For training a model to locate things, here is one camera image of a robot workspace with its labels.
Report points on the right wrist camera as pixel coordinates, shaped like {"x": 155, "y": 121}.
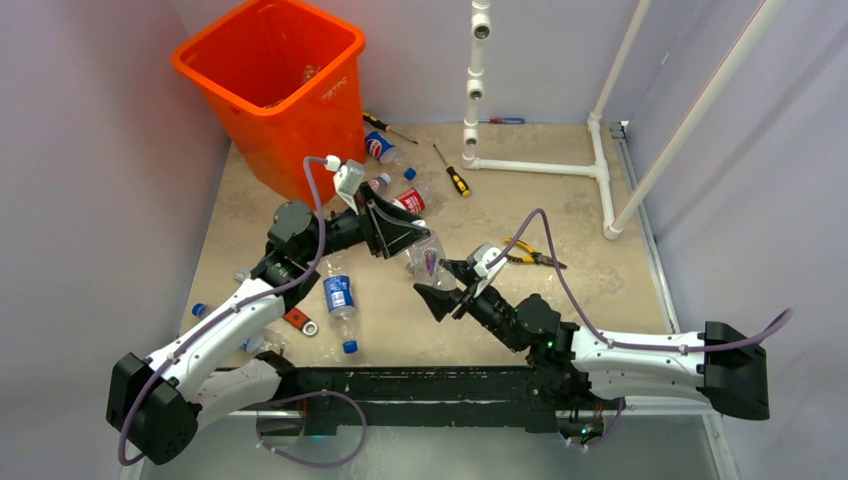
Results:
{"x": 486, "y": 262}

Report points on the black yellow short screwdriver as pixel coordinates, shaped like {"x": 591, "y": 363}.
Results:
{"x": 458, "y": 182}

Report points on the blue label bottle standing cap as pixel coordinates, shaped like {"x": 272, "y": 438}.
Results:
{"x": 340, "y": 303}

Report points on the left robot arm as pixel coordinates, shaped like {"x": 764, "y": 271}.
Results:
{"x": 154, "y": 401}

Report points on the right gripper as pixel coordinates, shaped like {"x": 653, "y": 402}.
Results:
{"x": 442, "y": 302}

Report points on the Pepsi bottle near bin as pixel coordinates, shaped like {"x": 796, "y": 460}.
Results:
{"x": 381, "y": 149}

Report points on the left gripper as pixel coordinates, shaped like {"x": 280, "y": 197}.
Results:
{"x": 394, "y": 239}

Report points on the yellow black pliers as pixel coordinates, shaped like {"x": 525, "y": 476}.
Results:
{"x": 532, "y": 256}

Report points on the purple label front bottle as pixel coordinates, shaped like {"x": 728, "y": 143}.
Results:
{"x": 424, "y": 264}

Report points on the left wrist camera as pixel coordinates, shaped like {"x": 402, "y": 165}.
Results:
{"x": 347, "y": 178}

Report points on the red label Nongfu bottle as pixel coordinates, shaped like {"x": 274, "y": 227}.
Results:
{"x": 411, "y": 200}

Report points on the aluminium frame rail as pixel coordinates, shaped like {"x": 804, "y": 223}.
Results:
{"x": 642, "y": 220}

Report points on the red blue small screwdriver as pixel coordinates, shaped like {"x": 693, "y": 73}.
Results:
{"x": 505, "y": 121}

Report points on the red adjustable wrench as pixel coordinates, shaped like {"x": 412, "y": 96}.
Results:
{"x": 294, "y": 317}

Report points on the orange plastic bin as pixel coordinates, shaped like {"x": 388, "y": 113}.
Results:
{"x": 282, "y": 78}

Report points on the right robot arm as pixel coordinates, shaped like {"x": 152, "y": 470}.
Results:
{"x": 717, "y": 365}

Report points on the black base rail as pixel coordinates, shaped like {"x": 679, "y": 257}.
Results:
{"x": 537, "y": 400}

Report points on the black yellow long screwdriver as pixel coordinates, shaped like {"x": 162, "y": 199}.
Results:
{"x": 380, "y": 125}

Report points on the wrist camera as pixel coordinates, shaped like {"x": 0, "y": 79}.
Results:
{"x": 486, "y": 262}
{"x": 347, "y": 178}

